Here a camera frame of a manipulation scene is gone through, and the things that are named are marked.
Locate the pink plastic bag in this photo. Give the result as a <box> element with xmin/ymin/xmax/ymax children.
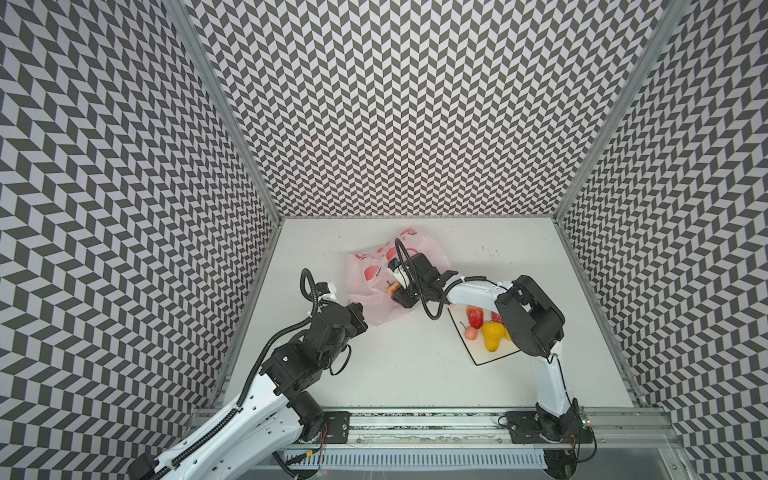
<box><xmin>345</xmin><ymin>228</ymin><xmax>450</xmax><ymax>326</ymax></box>

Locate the yellow fake pear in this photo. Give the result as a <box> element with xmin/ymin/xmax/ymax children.
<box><xmin>481</xmin><ymin>322</ymin><xmax>509</xmax><ymax>352</ymax></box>

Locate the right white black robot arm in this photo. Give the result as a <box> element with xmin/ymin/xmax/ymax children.
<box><xmin>388</xmin><ymin>253</ymin><xmax>594</xmax><ymax>445</ymax></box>

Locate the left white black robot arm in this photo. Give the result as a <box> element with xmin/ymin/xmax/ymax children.
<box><xmin>128</xmin><ymin>300</ymin><xmax>368</xmax><ymax>479</ymax></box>

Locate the white square mat black border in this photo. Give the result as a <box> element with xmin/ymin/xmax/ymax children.
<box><xmin>447</xmin><ymin>305</ymin><xmax>520</xmax><ymax>366</ymax></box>

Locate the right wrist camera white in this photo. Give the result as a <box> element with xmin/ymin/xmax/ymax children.
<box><xmin>390</xmin><ymin>265</ymin><xmax>412</xmax><ymax>288</ymax></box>

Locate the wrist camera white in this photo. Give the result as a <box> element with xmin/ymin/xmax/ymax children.
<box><xmin>314</xmin><ymin>282</ymin><xmax>338</xmax><ymax>303</ymax></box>
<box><xmin>390</xmin><ymin>265</ymin><xmax>412</xmax><ymax>288</ymax></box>

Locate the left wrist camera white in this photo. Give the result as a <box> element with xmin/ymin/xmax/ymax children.
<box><xmin>314</xmin><ymin>282</ymin><xmax>338</xmax><ymax>303</ymax></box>

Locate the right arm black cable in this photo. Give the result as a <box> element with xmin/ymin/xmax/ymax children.
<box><xmin>393</xmin><ymin>238</ymin><xmax>505</xmax><ymax>322</ymax></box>

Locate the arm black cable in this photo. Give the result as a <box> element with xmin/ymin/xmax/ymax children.
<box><xmin>143</xmin><ymin>268</ymin><xmax>319</xmax><ymax>480</ymax></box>
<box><xmin>393</xmin><ymin>238</ymin><xmax>505</xmax><ymax>322</ymax></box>

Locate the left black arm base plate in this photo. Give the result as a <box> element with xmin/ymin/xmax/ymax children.
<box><xmin>300</xmin><ymin>410</ymin><xmax>351</xmax><ymax>445</ymax></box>

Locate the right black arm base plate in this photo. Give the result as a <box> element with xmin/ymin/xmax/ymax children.
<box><xmin>499</xmin><ymin>411</ymin><xmax>595</xmax><ymax>446</ymax></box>

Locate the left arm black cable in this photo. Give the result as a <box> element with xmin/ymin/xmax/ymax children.
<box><xmin>143</xmin><ymin>268</ymin><xmax>319</xmax><ymax>480</ymax></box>

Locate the aluminium rail frame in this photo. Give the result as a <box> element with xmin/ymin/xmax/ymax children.
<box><xmin>179</xmin><ymin>407</ymin><xmax>685</xmax><ymax>475</ymax></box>

